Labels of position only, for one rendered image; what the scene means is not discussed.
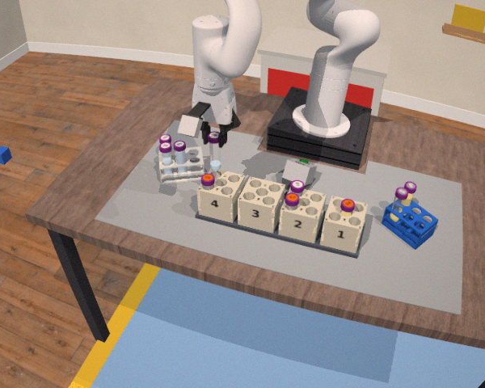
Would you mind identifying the beige bucket adapter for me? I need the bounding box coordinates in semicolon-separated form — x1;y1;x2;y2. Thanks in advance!
238;177;285;233
320;196;368;254
197;169;245;223
278;189;327;243

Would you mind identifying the grey flat mat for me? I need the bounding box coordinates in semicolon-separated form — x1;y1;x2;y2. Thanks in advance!
95;131;463;315

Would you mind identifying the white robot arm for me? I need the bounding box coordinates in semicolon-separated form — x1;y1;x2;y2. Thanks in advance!
178;0;381;138

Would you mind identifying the white tube rack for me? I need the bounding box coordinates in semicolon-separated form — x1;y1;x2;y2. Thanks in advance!
159;146;205;184

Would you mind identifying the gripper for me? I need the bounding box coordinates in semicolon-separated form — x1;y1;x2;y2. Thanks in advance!
192;82;241;148

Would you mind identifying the blue sample rack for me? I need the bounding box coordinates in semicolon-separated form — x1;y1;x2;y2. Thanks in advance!
382;200;438;250

